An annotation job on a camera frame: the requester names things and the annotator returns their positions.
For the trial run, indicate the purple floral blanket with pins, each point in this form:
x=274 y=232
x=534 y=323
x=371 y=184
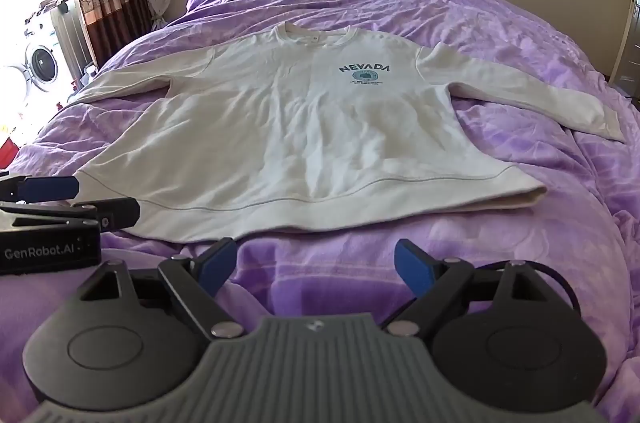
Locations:
x=500 y=53

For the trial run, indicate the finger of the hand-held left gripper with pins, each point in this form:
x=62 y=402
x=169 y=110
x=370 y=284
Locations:
x=47 y=187
x=112 y=212

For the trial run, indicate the white washing machine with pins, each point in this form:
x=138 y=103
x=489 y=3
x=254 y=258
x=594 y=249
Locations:
x=47 y=53

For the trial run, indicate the red plastic object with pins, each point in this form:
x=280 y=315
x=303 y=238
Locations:
x=7 y=153

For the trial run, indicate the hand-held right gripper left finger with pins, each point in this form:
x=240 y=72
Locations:
x=219 y=267

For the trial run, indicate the white printed sweatshirt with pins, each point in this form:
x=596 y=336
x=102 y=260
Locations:
x=310 y=143

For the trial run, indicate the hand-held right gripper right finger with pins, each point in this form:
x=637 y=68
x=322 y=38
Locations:
x=412 y=268

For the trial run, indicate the door frame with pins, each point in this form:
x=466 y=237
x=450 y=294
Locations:
x=627 y=38

